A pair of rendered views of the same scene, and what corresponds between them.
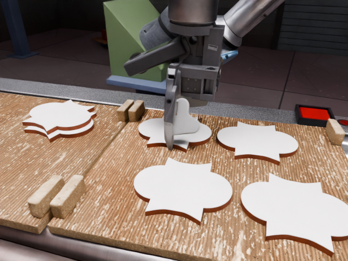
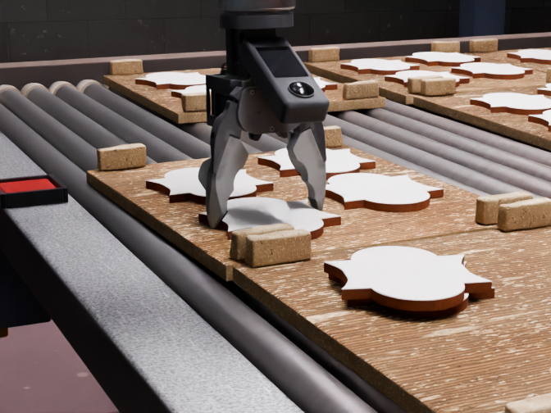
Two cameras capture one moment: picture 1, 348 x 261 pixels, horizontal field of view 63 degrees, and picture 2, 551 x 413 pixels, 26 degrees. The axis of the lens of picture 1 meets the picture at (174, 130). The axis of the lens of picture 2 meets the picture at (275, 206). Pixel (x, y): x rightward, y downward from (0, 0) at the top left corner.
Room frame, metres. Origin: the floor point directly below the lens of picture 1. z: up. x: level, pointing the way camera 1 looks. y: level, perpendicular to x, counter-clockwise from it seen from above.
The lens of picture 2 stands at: (1.19, 0.89, 1.26)
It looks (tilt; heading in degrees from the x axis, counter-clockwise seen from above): 15 degrees down; 231
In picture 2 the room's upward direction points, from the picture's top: straight up
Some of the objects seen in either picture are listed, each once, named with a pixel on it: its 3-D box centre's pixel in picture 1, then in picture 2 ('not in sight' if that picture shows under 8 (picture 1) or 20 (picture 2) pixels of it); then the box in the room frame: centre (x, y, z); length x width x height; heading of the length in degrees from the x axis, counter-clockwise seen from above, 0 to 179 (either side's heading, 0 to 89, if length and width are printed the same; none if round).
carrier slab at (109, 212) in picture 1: (222, 169); (296, 199); (0.37, -0.08, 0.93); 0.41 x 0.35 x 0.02; 77
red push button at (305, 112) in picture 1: (314, 116); (27, 192); (0.57, -0.32, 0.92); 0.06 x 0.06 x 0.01; 74
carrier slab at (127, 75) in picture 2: not in sight; (236, 82); (-0.02, -0.70, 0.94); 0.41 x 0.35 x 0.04; 74
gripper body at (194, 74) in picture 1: (193, 60); (254, 74); (0.47, -0.03, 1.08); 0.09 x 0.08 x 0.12; 77
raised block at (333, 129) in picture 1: (334, 131); (120, 156); (0.46, -0.30, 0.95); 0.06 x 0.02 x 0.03; 167
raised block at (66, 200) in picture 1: (69, 195); (503, 207); (0.29, 0.14, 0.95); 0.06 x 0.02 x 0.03; 167
